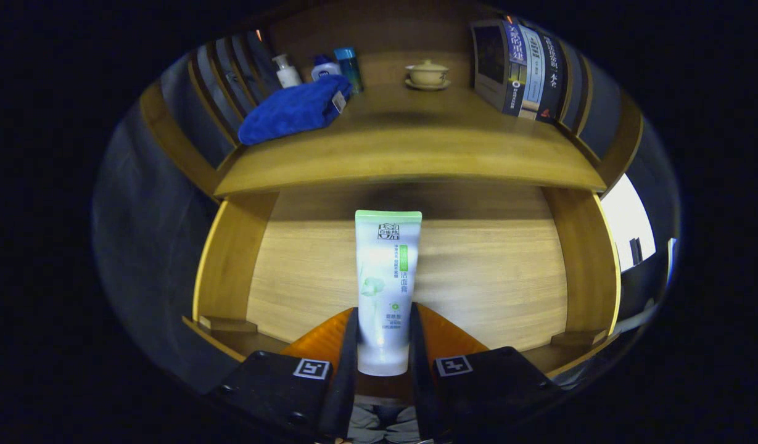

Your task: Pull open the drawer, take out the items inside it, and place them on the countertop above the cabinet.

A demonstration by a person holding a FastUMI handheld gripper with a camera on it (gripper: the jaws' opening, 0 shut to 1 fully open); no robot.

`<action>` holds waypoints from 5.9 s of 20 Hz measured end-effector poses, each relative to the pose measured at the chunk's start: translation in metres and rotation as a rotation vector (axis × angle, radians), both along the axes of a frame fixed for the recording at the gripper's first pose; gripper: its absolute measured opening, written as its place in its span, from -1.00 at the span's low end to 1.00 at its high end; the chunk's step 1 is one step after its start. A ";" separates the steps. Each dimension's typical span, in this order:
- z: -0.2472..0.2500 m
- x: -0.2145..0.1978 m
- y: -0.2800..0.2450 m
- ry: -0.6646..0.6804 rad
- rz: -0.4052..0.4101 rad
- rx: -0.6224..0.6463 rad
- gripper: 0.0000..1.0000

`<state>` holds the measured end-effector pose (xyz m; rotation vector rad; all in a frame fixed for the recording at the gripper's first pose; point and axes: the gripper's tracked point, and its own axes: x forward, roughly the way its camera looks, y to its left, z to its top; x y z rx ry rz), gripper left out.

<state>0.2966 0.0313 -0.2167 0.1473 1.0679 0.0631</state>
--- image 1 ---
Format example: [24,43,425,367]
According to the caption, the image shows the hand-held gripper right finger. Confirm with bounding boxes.
[408,302,561,442]

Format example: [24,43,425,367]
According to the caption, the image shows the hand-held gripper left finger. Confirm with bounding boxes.
[209,307,360,442]

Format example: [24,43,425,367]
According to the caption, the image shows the white green facial cleanser tube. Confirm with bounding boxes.
[355,210,423,377]

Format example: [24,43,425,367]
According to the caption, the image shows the wooden drawer with black knob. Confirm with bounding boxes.
[181,182,623,401]

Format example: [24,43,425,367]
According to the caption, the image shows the wooden countertop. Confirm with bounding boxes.
[215,52,608,197]

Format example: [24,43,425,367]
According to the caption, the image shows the person's left leg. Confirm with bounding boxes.
[348,404,382,442]

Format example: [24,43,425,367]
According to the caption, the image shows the person's leg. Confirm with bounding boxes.
[348,404,382,442]
[385,404,421,443]

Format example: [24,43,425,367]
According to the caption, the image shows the person's right leg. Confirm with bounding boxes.
[385,404,421,443]

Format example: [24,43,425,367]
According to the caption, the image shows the black backdrop cloth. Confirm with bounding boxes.
[94,37,682,395]

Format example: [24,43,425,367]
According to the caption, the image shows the blue folded towel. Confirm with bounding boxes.
[238,74,353,146]

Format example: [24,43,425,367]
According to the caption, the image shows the beige lidded teacup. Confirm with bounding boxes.
[405,59,451,91]

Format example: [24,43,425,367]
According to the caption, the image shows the white bottle with blue cap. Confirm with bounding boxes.
[310,55,342,81]

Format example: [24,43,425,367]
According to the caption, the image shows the white pump bottle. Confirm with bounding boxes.
[271,54,303,89]

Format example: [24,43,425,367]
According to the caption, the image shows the teal cylindrical bottle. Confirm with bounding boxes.
[334,47,365,94]

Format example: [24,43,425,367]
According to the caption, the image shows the white spine book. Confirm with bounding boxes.
[517,23,547,120]

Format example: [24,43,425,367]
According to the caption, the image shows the blue spine book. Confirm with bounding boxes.
[471,18,529,117]

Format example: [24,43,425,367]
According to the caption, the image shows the black spine book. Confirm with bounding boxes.
[536,30,569,124]

